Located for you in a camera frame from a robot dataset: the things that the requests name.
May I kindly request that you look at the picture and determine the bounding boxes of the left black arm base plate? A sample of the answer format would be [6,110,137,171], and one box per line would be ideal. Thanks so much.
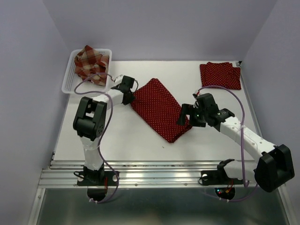
[74,171,119,187]

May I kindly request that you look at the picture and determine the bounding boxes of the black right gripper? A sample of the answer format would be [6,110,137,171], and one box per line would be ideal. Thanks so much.
[175,104,208,127]

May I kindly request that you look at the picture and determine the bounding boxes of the plaid red beige skirt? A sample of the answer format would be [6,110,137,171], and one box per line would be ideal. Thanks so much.
[74,45,110,86]

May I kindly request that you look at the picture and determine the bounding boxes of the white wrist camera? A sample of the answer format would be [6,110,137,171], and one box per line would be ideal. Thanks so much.
[192,90,201,100]
[112,75,123,84]

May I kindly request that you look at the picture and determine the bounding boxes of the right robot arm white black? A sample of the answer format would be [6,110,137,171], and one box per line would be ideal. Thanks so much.
[177,93,295,193]

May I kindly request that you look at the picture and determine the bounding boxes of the red polka dot skirt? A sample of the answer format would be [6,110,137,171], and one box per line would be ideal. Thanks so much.
[200,62,241,90]
[131,78,192,143]

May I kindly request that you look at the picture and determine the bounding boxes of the white plastic basket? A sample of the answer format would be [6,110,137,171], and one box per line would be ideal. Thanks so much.
[61,48,113,94]

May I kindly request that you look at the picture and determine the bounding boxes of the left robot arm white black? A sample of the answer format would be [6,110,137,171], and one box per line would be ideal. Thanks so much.
[73,75,138,185]

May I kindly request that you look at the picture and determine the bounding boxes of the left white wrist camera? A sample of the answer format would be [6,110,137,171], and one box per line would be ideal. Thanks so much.
[112,75,123,84]

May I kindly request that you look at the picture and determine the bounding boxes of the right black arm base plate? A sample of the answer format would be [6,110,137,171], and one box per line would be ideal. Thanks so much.
[198,170,243,186]

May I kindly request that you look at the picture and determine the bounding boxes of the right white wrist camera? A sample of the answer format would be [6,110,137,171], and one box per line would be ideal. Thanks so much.
[192,90,201,100]

